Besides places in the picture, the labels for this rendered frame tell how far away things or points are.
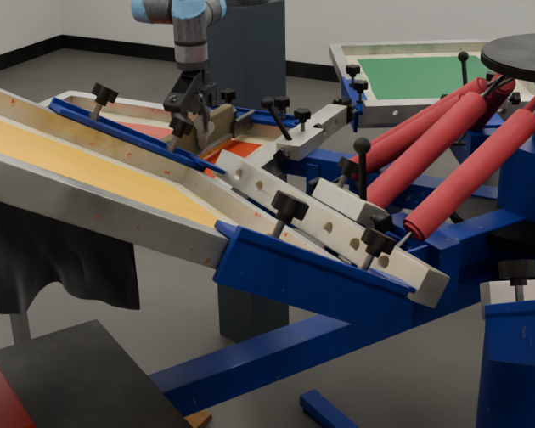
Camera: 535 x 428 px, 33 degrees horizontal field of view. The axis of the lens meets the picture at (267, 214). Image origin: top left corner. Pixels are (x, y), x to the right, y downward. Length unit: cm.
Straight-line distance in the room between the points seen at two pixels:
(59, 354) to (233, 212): 36
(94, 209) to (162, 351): 231
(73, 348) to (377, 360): 179
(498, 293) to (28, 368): 73
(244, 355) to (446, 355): 178
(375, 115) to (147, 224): 144
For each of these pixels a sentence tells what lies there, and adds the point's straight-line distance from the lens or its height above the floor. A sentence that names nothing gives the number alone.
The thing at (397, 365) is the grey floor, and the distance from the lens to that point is 312.
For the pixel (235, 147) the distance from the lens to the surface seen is 228.
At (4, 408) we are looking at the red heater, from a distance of 112.
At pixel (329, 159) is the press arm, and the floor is 104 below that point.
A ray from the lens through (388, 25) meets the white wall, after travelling 600.
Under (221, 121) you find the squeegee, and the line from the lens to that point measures 222.
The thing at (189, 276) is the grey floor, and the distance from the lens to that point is 367.
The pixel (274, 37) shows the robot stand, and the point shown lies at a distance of 281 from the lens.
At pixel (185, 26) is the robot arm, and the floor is 130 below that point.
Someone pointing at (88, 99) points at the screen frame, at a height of 98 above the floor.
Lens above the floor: 175
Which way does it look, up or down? 25 degrees down
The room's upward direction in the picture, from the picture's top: 1 degrees counter-clockwise
